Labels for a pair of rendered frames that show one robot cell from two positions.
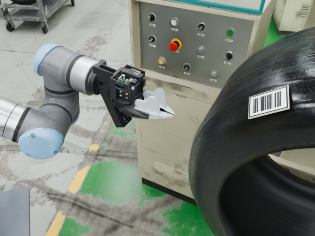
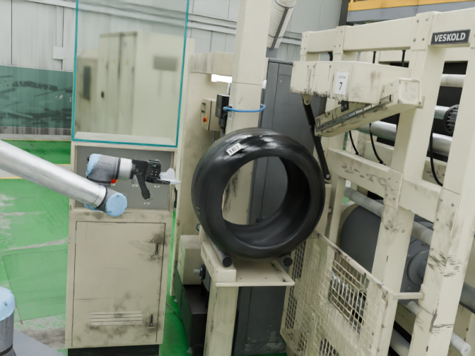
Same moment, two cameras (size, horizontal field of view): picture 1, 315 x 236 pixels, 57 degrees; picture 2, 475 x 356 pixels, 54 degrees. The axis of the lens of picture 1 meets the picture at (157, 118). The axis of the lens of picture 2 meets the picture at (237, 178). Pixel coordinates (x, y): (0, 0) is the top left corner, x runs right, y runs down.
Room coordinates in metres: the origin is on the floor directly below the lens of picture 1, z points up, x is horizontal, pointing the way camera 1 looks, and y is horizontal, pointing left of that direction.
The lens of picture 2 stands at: (-1.06, 1.11, 1.68)
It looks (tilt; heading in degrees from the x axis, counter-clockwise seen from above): 12 degrees down; 317
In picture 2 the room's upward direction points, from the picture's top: 6 degrees clockwise
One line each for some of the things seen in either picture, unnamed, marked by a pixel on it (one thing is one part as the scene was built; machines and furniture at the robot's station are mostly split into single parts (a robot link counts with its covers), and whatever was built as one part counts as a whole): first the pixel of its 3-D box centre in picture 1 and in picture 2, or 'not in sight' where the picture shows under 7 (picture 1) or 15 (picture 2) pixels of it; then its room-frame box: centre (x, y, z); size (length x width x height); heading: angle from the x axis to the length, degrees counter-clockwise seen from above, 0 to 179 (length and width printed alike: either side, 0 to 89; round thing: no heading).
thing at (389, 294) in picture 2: not in sight; (324, 317); (0.07, -0.58, 0.65); 0.90 x 0.02 x 0.70; 153
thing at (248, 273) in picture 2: not in sight; (244, 267); (0.43, -0.39, 0.80); 0.37 x 0.36 x 0.02; 63
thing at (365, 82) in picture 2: not in sight; (342, 81); (0.18, -0.60, 1.71); 0.61 x 0.25 x 0.15; 153
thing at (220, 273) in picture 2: not in sight; (217, 260); (0.49, -0.27, 0.84); 0.36 x 0.09 x 0.06; 153
